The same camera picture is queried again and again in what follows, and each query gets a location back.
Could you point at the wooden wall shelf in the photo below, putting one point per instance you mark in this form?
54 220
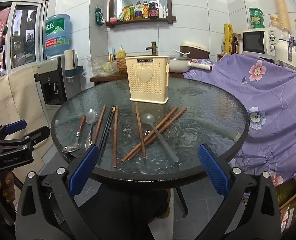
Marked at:
139 11

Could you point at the white rice cooker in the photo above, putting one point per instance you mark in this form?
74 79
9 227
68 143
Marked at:
195 50

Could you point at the cream perforated utensil holder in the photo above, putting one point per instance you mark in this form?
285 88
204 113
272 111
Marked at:
148 78

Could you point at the wooden handled metal spoon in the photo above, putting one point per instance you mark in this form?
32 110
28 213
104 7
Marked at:
76 145

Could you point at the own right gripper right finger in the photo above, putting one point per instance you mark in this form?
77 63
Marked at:
260 219

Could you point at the water dispenser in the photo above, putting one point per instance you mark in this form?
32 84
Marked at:
56 86

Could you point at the white pot with handle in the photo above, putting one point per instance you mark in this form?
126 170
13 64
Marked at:
182 65

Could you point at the brass faucet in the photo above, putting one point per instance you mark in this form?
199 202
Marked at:
153 47

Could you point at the brown chopstick crossed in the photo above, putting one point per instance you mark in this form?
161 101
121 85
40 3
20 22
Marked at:
146 138
168 123

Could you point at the blue water bottle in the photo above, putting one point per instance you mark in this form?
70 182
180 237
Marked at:
57 35

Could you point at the beige cloth cover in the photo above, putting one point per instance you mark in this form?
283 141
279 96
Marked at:
19 100

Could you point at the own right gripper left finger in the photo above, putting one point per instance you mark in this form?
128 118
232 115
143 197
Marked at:
47 209

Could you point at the purple floral cloth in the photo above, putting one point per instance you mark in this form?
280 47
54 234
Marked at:
268 92

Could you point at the round glass table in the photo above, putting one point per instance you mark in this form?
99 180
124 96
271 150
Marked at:
214 117

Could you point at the black chopstick gold band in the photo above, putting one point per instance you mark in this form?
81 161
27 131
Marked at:
100 155

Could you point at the silver metal spoon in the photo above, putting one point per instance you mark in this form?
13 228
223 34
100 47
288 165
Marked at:
91 119

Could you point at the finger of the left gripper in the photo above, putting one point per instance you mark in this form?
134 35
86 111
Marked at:
37 136
15 127

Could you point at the brown wooden chopstick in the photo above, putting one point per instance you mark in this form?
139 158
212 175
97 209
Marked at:
114 162
97 131

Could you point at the white microwave oven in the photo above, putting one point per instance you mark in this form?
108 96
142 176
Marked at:
261 42

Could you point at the person left hand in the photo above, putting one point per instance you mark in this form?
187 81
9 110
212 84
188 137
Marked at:
7 187

